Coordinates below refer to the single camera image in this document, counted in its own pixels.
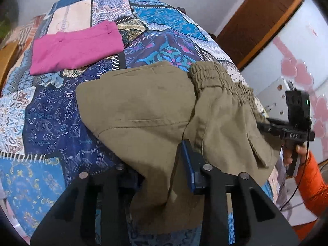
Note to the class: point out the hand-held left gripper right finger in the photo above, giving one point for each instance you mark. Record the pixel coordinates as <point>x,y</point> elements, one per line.
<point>187,169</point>

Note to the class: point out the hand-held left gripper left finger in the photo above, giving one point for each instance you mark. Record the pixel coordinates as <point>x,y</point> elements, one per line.
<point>112,184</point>

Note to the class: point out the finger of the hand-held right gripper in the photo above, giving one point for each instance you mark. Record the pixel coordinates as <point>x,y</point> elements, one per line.
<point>270,128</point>

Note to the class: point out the khaki pants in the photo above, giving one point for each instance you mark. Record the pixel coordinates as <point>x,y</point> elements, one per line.
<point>143,107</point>

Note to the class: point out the person's right forearm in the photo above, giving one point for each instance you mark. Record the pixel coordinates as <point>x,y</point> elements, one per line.
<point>312,184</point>

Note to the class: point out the folded pink pants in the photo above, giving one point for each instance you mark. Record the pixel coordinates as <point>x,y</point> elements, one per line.
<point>74,48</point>

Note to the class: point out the person's right hand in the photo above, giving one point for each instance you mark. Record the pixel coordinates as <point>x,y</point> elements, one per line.
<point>287,157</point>

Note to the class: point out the white heart sticker sliding door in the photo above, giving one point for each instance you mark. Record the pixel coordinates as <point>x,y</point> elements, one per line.
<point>302,43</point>

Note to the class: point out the patchwork printed bedsheet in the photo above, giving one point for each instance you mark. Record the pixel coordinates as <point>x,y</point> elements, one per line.
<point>51,123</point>

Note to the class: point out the yellow wooden board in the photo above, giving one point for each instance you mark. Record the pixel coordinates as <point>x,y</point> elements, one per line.
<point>9,61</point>

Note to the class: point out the orange striped cloth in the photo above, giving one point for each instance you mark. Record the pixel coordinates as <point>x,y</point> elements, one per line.
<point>25,27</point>

